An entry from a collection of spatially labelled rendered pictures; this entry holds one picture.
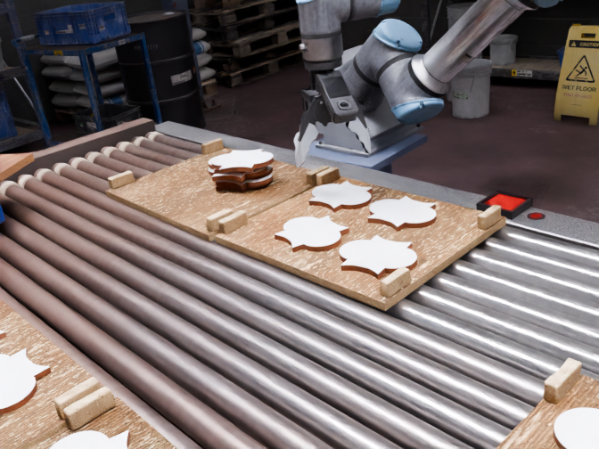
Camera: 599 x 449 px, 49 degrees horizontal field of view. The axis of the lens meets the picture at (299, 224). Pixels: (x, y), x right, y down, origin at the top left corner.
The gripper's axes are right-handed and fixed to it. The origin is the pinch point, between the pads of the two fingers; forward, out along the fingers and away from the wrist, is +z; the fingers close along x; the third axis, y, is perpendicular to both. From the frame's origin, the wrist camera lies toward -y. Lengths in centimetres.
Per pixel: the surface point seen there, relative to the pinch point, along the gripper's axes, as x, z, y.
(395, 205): -7.9, 6.9, -10.2
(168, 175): 30.5, 8.7, 36.3
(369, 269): 5.7, 7.0, -30.4
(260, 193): 13.3, 8.4, 12.5
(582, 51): -254, 58, 249
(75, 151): 53, 10, 73
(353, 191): -3.5, 7.1, 0.6
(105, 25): 36, 10, 340
